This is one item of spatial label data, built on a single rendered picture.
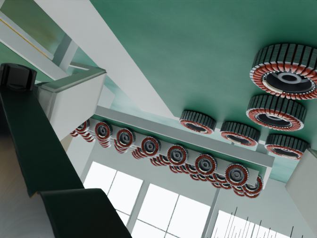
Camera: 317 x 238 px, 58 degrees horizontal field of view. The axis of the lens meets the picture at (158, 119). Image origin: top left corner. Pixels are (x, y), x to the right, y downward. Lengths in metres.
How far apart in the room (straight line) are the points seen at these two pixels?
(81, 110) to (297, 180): 0.13
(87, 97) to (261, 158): 1.21
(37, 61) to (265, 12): 0.89
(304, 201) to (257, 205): 6.44
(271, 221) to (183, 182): 1.99
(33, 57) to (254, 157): 0.97
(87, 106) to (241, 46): 0.34
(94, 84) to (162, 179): 6.80
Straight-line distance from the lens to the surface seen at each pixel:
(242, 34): 0.44
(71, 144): 3.72
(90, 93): 0.16
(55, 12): 0.63
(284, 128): 0.66
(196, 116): 0.83
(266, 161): 1.33
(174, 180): 6.86
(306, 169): 0.19
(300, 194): 0.18
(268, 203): 6.62
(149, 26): 0.50
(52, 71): 1.19
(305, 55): 0.42
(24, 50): 1.09
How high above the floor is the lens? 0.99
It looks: 12 degrees down
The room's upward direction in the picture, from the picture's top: 159 degrees counter-clockwise
